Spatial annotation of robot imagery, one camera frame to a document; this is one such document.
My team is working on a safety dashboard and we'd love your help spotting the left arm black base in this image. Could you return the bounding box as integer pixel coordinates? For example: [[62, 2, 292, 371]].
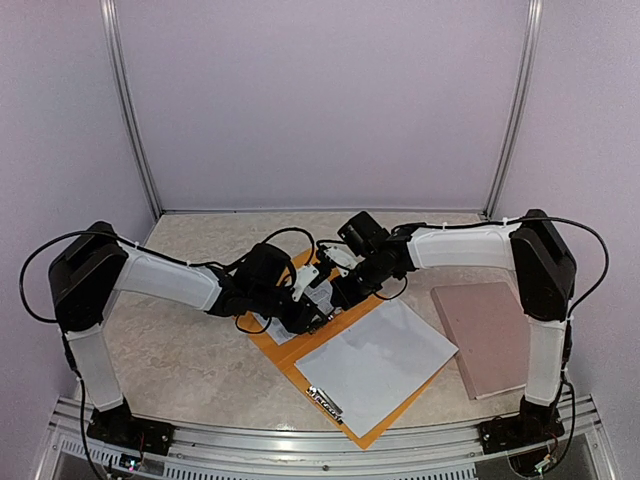
[[87, 398, 175, 456]]

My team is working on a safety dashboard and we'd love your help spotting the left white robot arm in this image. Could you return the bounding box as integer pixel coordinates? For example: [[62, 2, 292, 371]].
[[49, 221, 329, 445]]

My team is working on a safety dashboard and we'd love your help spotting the left aluminium frame post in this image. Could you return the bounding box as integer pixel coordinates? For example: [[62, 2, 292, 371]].
[[99, 0, 164, 220]]

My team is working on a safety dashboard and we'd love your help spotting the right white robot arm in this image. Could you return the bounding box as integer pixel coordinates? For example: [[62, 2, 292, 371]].
[[332, 209, 577, 444]]

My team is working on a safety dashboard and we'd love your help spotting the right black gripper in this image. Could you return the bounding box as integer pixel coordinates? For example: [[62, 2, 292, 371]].
[[330, 253, 394, 311]]

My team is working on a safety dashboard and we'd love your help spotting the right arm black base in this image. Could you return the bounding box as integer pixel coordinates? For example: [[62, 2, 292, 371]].
[[477, 396, 565, 454]]

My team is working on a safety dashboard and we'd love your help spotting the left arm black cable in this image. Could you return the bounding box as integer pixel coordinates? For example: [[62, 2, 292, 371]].
[[18, 227, 316, 480]]

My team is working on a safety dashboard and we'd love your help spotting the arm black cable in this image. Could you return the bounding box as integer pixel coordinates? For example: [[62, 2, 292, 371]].
[[414, 214, 611, 451], [18, 227, 316, 480]]

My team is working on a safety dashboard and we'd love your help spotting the aluminium frame post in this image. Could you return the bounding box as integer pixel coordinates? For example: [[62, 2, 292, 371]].
[[483, 0, 544, 219], [99, 0, 164, 220]]

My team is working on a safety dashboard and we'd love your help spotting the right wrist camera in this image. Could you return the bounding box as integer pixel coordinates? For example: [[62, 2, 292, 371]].
[[318, 246, 358, 277]]

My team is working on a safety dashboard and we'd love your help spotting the right aluminium frame post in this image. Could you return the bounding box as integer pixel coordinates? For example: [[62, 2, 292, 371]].
[[483, 0, 544, 219]]

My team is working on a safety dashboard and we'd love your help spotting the orange folder top clip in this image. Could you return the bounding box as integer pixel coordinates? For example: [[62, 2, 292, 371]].
[[306, 385, 343, 425]]

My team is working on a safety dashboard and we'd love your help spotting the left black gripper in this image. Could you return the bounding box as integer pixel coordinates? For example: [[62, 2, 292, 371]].
[[250, 282, 329, 335]]

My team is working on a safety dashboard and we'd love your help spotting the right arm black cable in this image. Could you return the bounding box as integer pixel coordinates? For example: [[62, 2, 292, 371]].
[[414, 214, 611, 451]]

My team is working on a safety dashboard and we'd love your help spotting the white paper sheet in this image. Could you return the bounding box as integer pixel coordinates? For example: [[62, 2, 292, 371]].
[[296, 299, 458, 438], [267, 281, 336, 345]]

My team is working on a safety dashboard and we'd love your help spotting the front aluminium rail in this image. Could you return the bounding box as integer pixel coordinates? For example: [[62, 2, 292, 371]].
[[47, 394, 614, 480]]

